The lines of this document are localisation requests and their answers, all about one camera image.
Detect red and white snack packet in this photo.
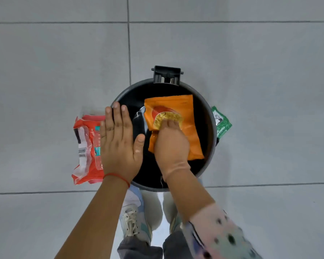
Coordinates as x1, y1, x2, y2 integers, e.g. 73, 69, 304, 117
71, 115, 106, 185

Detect grey trousers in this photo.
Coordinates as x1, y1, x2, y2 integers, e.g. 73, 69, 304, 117
117, 230, 195, 259

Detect orange snack packet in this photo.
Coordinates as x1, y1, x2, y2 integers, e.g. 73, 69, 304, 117
144, 94, 205, 161

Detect black bin lid hinge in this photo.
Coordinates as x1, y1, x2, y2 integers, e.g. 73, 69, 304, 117
151, 66, 184, 86

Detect red thread bracelet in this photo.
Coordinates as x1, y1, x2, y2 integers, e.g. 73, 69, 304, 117
103, 173, 131, 188

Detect pink patterned sleeve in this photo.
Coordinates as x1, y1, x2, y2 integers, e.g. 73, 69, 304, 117
181, 203, 264, 259

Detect person's right forearm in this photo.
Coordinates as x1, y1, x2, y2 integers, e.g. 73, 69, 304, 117
162, 164, 216, 223

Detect white right shoe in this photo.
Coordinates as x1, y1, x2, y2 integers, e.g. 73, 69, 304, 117
168, 212, 185, 235

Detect green foil packet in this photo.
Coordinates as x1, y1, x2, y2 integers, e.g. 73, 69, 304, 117
211, 106, 232, 139

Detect person's right hand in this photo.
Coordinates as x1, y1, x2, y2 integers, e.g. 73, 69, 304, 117
154, 119, 191, 183

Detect grey round trash bin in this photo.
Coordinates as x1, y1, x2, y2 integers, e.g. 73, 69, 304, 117
111, 78, 219, 192

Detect person's left forearm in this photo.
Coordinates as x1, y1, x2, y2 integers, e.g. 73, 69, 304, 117
55, 176, 130, 259

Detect person's left hand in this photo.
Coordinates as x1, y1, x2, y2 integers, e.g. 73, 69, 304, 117
99, 102, 146, 184

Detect white lace-up left shoe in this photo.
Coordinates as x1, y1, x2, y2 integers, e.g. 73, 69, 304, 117
119, 185, 153, 245

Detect small clear plastic bottle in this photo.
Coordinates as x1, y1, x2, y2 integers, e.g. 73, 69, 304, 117
93, 129, 105, 171

